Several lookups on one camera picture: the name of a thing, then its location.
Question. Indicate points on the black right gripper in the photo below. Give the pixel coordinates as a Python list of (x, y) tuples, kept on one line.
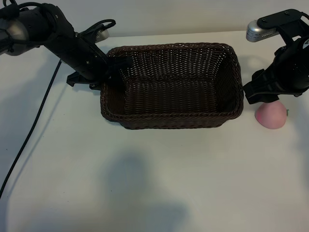
[(285, 77)]

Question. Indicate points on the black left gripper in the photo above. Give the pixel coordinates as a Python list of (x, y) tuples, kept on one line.
[(82, 58)]

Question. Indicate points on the pink peach with green leaf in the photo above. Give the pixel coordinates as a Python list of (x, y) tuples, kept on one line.
[(271, 118)]

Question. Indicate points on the dark brown wicker basket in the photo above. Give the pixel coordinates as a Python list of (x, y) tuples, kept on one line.
[(169, 96)]

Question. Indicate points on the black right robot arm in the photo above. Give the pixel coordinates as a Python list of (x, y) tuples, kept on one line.
[(306, 49)]

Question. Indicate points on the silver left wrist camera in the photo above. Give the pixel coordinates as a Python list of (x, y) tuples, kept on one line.
[(103, 35)]

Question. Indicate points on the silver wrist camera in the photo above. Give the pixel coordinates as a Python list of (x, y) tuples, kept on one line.
[(256, 31), (103, 35)]

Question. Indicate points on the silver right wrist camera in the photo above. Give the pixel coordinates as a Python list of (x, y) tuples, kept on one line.
[(256, 31)]

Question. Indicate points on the black right camera mount bracket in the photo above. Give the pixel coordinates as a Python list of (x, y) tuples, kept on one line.
[(277, 18)]

